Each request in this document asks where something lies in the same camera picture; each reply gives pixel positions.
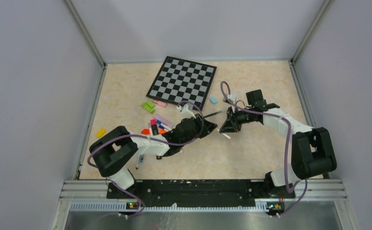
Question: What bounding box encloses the yellow highlighter cap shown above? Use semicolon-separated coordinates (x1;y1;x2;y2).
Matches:
96;128;107;138

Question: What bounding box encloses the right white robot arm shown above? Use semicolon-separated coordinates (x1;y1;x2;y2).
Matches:
220;90;337;197

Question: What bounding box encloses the white marker yellow end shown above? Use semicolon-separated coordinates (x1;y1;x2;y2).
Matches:
216;128;231;139

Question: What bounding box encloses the light blue highlighter cap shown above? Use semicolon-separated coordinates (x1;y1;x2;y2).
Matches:
210;97;218;104

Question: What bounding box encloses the pale purple highlighter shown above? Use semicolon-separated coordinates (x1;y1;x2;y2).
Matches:
153;114;173;127

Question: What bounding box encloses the black highlighter pink cap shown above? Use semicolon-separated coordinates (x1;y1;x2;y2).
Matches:
150;119;159;136

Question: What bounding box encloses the green ink clear pen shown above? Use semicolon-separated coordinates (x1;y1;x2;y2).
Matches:
203;110;222;118

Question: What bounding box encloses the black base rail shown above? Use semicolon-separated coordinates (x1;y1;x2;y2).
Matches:
106;179;296;200

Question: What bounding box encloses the black grey chessboard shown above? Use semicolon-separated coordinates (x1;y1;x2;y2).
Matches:
146;56;217;110

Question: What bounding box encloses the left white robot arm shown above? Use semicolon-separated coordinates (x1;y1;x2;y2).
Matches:
88;114;218;198

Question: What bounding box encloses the orange highlighter cap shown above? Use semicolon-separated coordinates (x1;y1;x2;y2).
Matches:
141;129;151;135

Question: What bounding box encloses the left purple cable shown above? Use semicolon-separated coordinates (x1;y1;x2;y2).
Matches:
87;100;205;219

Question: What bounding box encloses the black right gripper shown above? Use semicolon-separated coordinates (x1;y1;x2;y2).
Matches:
219;105;254;133

